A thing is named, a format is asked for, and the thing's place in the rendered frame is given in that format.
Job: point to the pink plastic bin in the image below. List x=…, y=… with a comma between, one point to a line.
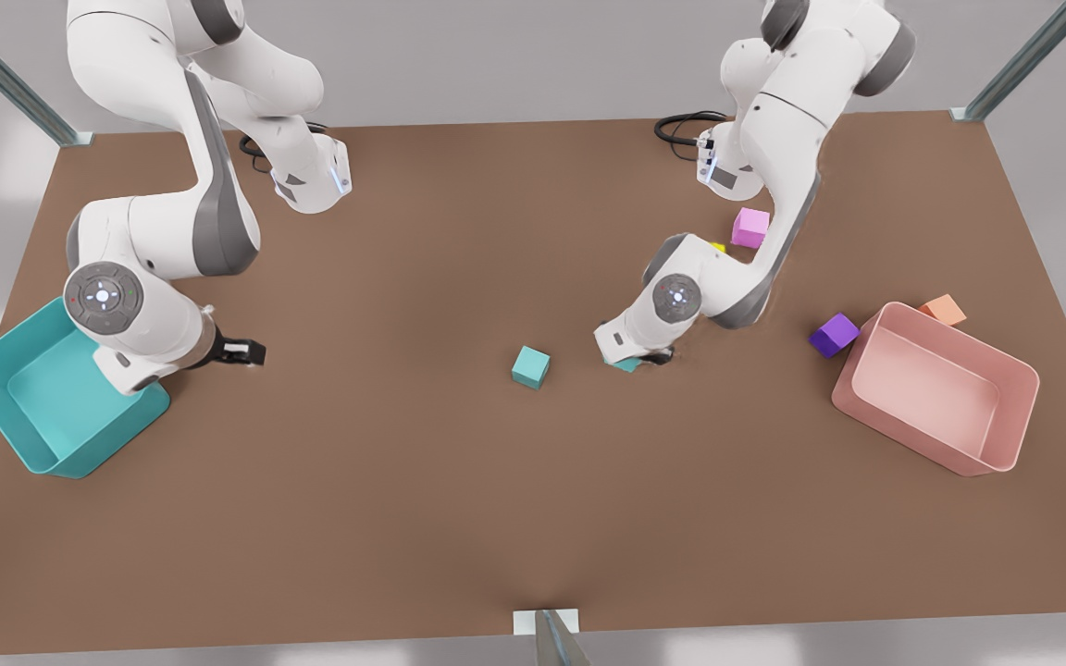
x=940, y=388

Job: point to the orange cube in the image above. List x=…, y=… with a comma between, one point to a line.
x=945, y=310

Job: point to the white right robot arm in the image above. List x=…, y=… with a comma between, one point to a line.
x=172, y=231

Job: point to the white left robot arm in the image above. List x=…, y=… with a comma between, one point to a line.
x=764, y=166

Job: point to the pink cube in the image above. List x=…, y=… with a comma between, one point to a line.
x=750, y=228

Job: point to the teal plastic bin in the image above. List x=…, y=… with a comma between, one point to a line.
x=56, y=398

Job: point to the teal blue cube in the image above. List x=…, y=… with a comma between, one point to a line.
x=530, y=367
x=626, y=365

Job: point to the silver frame post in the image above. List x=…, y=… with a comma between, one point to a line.
x=1023, y=60
x=6, y=79
x=553, y=638

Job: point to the purple cube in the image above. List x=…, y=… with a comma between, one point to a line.
x=833, y=335

